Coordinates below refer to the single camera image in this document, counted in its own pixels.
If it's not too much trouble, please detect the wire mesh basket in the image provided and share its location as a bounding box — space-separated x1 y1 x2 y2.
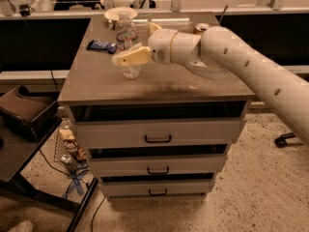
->
54 120 88 174

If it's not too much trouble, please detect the clear plastic water bottle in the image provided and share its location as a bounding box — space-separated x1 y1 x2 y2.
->
115 14 140 79

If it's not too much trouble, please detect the blue chip bag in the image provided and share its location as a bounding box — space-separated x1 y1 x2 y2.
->
86 40 117 54

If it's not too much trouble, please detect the bottom grey drawer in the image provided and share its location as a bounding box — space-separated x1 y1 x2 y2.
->
100 179 215 198

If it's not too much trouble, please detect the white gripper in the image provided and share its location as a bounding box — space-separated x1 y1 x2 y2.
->
112 22 178 67

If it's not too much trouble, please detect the orange soda can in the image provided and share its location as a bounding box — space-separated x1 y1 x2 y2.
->
193 23 211 35

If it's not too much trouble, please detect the middle grey drawer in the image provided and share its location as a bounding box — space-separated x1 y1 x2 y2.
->
88 154 227 177

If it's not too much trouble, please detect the black power adapter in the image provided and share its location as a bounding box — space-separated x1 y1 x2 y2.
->
19 4 31 16

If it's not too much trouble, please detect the black side table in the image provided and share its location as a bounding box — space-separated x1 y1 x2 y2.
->
0 116 98 232

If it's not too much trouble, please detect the grey drawer cabinet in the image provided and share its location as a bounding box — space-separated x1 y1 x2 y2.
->
57 11 261 201

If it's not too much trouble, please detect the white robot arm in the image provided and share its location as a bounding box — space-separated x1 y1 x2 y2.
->
112 22 309 146

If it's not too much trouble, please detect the black floor cable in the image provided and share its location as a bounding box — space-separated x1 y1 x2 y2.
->
90 196 107 232

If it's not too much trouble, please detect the white shoe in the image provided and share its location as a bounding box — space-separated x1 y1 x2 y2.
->
8 220 34 232

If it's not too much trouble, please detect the black office chair base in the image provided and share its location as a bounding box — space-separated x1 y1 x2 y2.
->
274 132 295 148

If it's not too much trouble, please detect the top grey drawer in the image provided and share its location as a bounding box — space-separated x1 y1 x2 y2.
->
73 118 244 149

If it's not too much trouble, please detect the white paper bowl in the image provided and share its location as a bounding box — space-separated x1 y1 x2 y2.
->
104 7 137 21

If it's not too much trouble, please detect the grey drawer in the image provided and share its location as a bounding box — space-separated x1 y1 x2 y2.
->
100 179 215 198
73 118 244 149
88 154 227 177

